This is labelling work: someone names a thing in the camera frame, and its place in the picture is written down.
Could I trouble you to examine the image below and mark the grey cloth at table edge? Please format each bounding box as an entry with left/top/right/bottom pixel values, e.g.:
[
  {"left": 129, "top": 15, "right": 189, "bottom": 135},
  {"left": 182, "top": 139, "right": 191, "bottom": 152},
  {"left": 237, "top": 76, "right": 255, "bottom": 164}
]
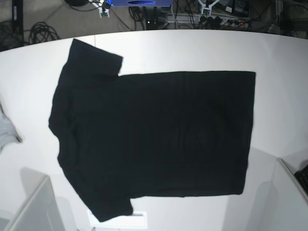
[{"left": 0, "top": 95, "right": 23, "bottom": 153}]

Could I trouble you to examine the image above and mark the black keyboard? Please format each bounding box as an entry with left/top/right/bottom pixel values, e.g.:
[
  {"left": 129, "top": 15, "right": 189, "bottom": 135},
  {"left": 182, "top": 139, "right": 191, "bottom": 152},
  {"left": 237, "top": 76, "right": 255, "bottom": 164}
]
[{"left": 295, "top": 166, "right": 308, "bottom": 192}]

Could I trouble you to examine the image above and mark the right white partition panel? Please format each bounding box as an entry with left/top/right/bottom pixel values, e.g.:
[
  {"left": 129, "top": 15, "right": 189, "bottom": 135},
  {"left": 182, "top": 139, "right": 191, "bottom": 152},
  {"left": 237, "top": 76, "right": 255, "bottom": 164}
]
[{"left": 275, "top": 159, "right": 308, "bottom": 231}]

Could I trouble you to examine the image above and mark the white partition panel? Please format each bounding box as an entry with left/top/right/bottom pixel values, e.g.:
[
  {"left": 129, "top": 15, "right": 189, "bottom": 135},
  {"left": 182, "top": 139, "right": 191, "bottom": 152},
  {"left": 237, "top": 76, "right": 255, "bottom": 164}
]
[
  {"left": 4, "top": 176, "right": 65, "bottom": 231},
  {"left": 275, "top": 159, "right": 308, "bottom": 231}
]

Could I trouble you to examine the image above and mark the coiled black cable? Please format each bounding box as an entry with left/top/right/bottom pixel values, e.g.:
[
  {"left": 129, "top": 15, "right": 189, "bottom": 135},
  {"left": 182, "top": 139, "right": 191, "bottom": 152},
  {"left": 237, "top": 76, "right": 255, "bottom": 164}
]
[{"left": 28, "top": 21, "right": 61, "bottom": 45}]

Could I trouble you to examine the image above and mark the left white partition panel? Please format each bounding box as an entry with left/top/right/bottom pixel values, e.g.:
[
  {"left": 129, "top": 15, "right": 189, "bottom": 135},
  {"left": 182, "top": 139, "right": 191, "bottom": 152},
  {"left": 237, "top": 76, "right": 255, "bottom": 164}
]
[{"left": 4, "top": 176, "right": 65, "bottom": 231}]

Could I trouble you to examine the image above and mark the blue box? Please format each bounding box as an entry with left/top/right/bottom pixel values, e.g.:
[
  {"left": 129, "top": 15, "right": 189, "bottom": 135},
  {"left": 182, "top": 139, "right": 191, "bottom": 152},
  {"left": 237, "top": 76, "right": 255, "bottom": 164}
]
[{"left": 111, "top": 0, "right": 173, "bottom": 7}]

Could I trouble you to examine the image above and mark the black T-shirt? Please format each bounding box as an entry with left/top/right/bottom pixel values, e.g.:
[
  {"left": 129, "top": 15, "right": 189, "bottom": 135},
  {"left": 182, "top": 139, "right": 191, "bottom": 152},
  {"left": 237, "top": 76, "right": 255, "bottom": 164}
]
[{"left": 49, "top": 39, "right": 256, "bottom": 222}]

